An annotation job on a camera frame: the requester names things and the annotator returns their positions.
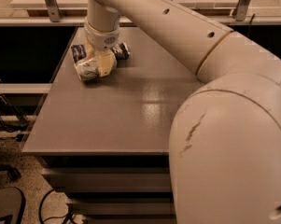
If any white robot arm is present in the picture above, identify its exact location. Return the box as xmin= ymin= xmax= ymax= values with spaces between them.
xmin=94 ymin=0 xmax=281 ymax=224

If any black cable bundle left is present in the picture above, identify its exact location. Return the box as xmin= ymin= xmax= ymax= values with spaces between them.
xmin=0 ymin=93 xmax=31 ymax=142

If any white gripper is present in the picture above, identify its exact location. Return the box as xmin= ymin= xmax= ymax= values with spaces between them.
xmin=84 ymin=21 xmax=119 ymax=77

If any black office chair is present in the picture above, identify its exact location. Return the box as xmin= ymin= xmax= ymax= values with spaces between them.
xmin=0 ymin=163 xmax=27 ymax=224

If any grey drawer cabinet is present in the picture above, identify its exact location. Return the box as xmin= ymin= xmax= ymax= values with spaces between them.
xmin=23 ymin=27 xmax=200 ymax=224

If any metal railing post right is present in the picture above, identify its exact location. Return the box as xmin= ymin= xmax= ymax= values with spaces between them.
xmin=232 ymin=0 xmax=251 ymax=21

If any metal railing post left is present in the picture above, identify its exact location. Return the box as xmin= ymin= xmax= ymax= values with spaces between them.
xmin=45 ymin=0 xmax=61 ymax=22

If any blue chip bag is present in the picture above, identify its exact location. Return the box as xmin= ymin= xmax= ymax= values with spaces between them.
xmin=71 ymin=43 xmax=130 ymax=63

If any black floor cable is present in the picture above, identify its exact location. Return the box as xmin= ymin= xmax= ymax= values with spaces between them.
xmin=37 ymin=189 xmax=77 ymax=224

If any green white 7up can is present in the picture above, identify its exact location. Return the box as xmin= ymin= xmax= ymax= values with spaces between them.
xmin=74 ymin=58 xmax=98 ymax=82

